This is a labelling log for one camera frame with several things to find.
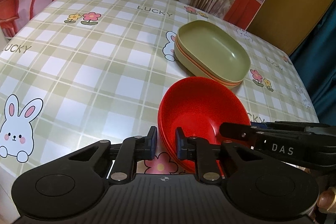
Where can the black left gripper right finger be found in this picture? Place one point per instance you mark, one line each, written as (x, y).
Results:
(204, 155)

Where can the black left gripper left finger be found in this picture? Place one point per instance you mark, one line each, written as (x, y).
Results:
(125, 156)

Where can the red plastic bowl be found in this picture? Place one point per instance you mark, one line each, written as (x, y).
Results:
(199, 106)

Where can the orange rectangular plate middle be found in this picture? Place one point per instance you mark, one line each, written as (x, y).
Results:
(210, 74)

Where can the teal curtain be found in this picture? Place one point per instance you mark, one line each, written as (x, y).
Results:
(314, 60)

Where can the beige rectangular plate bottom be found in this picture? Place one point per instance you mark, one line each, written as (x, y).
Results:
(189, 63)

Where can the checkered bunny tablecloth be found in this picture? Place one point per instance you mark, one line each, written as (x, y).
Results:
(101, 68)

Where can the mustard yellow panel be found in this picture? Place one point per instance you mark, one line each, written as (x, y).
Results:
(285, 23)

